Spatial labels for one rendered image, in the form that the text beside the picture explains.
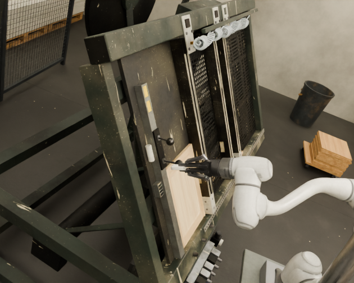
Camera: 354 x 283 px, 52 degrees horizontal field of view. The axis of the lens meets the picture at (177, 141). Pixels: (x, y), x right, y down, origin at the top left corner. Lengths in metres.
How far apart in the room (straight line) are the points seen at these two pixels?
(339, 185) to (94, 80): 1.11
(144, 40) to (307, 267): 1.40
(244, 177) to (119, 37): 0.72
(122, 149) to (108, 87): 0.25
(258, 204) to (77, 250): 1.03
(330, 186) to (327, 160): 3.50
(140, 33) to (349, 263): 1.34
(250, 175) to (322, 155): 3.72
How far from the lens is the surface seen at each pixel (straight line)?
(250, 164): 1.47
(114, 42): 1.40
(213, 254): 2.33
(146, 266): 1.78
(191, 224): 2.16
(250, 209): 1.44
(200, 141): 2.09
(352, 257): 1.82
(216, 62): 2.41
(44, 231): 2.12
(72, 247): 2.06
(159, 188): 1.79
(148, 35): 1.61
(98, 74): 1.41
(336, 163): 5.23
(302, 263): 2.12
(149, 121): 1.66
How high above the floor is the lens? 2.41
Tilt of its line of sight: 32 degrees down
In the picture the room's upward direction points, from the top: 21 degrees clockwise
